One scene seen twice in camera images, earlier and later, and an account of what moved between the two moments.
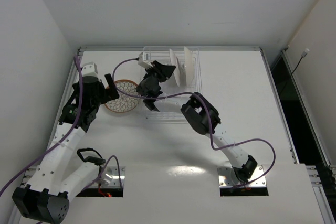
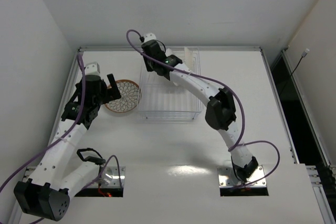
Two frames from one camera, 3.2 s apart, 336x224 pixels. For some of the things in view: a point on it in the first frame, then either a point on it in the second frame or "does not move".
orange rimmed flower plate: (188, 66) does not move
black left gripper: (111, 87) does not move
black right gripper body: (160, 69) → (149, 65)
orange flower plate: (124, 103) does not move
